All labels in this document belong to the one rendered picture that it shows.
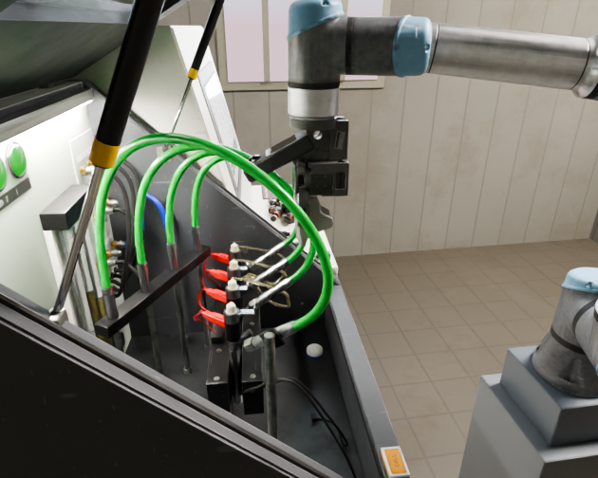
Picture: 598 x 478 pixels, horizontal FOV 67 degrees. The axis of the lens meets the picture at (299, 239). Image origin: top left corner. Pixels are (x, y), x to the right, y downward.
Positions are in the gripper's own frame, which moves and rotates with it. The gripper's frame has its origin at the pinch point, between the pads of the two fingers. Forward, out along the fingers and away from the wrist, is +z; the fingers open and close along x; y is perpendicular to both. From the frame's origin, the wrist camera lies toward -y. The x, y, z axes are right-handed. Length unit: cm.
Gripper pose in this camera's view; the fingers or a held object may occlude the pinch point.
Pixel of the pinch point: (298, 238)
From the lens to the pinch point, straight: 75.7
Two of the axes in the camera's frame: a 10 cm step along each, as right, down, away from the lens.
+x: -1.0, -4.2, 9.0
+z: 0.0, 9.1, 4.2
